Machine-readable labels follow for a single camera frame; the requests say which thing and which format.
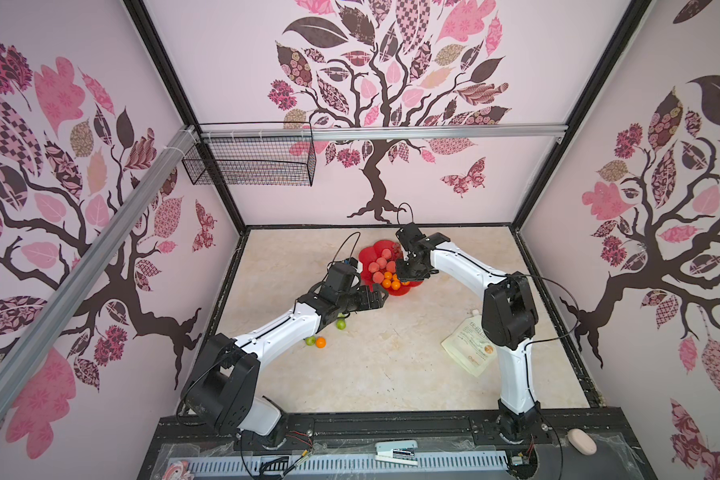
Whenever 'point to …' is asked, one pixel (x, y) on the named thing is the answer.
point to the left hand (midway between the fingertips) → (377, 300)
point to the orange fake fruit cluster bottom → (386, 283)
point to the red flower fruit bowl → (368, 256)
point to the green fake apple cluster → (340, 324)
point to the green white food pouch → (470, 347)
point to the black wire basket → (254, 161)
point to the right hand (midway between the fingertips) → (403, 272)
